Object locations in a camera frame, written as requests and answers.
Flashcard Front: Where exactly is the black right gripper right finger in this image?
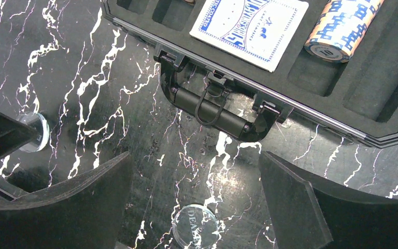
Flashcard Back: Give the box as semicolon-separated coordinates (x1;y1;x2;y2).
259;151;398;248

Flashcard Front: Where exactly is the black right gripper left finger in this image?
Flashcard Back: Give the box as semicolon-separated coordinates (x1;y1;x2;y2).
0;152;133;248

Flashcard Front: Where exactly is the clear round acrylic disc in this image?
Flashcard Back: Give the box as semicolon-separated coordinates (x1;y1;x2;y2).
17;112;50;153

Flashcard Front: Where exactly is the clear acrylic dealer button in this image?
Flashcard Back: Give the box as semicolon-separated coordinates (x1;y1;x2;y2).
172;204;219;249

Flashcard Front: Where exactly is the blue playing card deck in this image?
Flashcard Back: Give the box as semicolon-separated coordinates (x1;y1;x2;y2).
189;0;309;73

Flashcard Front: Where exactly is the orange poker chip stack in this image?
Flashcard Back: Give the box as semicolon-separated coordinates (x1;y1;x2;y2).
304;0;384;63

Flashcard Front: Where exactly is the black poker set case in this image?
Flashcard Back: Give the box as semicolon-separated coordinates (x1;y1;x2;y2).
102;1;398;148

